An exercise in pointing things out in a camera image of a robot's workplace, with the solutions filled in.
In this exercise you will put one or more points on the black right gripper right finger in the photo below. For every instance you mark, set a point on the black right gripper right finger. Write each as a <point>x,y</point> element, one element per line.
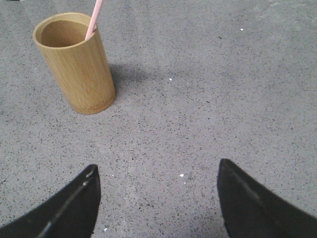
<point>250,210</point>

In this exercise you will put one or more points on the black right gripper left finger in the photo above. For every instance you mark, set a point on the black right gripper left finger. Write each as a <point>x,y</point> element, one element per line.
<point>71,213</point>

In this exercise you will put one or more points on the bamboo cylindrical holder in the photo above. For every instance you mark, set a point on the bamboo cylindrical holder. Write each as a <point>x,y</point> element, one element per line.
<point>78,65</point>

